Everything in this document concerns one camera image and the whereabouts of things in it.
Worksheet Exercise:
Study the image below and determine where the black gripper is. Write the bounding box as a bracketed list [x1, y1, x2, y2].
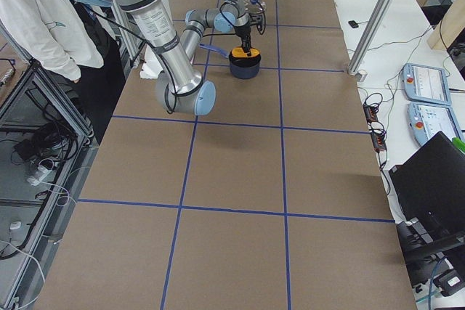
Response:
[235, 24, 251, 57]

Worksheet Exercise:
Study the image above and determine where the yellow toy corn cob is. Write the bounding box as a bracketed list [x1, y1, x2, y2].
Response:
[230, 46, 260, 59]

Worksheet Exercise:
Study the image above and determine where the glass pot lid blue knob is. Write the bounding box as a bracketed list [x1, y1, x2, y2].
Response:
[248, 0, 267, 15]

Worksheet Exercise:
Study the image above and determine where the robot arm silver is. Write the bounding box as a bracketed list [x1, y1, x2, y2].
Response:
[75, 0, 263, 115]

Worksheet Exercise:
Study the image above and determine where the dark blue saucepan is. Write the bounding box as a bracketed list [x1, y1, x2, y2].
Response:
[200, 44, 262, 80]

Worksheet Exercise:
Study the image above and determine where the small black square pad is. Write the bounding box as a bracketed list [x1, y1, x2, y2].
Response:
[348, 20, 359, 28]

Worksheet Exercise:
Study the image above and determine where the person in white shirt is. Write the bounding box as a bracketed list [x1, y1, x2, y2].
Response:
[1, 0, 126, 142]

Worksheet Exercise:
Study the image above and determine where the far teach pendant tablet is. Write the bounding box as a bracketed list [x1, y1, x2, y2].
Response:
[401, 63, 452, 105]

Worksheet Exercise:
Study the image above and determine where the teach pendant tablet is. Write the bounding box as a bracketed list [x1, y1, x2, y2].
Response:
[401, 63, 452, 105]
[408, 102, 464, 146]

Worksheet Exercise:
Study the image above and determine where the near teach pendant tablet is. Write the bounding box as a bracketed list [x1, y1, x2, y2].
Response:
[408, 102, 464, 146]

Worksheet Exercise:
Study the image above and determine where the black laptop computer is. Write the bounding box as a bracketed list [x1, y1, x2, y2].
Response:
[388, 131, 465, 231]

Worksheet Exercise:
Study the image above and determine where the white pedestal column base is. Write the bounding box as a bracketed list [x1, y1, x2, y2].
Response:
[139, 46, 163, 80]

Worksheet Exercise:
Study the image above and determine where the aluminium frame post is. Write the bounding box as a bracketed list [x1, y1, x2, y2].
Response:
[347, 0, 393, 82]

